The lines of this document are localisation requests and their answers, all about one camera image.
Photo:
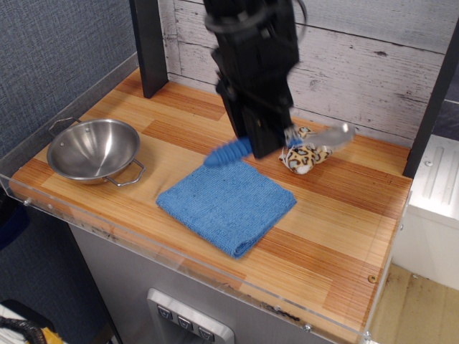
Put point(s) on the dark vertical post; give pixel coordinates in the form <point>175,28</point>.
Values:
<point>434,105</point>
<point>149,45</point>

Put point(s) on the yellow tape object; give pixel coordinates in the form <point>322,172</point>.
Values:
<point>48,337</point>

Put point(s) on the dark left vertical post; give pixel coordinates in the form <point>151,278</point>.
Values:
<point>149,45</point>

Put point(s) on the leopard print plush toy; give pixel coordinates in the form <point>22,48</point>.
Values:
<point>300,159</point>

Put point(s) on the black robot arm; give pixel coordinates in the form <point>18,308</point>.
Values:
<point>227,17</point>

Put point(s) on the dark right vertical post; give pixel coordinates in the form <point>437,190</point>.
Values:
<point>434,105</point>

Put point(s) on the folded blue cloth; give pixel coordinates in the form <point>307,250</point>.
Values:
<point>232,207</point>

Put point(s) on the blue handled metal spoon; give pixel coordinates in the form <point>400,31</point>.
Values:
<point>336,138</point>

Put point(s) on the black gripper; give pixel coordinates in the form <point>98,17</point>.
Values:
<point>256,62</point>

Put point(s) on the silver cabinet with dispenser panel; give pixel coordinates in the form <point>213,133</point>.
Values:
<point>156,295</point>

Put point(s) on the stainless steel bowl with handles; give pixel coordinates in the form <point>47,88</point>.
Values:
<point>95,151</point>

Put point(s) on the white side unit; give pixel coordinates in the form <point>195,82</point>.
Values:
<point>427,242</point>

